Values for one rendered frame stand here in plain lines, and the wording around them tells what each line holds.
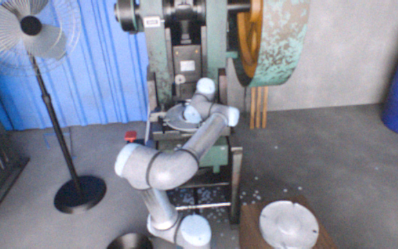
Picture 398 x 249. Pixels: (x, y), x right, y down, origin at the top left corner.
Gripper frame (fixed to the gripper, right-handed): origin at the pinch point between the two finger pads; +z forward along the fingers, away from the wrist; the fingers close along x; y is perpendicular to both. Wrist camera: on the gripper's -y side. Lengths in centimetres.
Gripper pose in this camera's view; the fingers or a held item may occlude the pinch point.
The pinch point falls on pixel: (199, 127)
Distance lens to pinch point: 155.7
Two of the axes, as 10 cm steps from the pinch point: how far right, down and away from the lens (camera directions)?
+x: -1.3, -8.5, 5.2
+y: 9.9, -1.0, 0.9
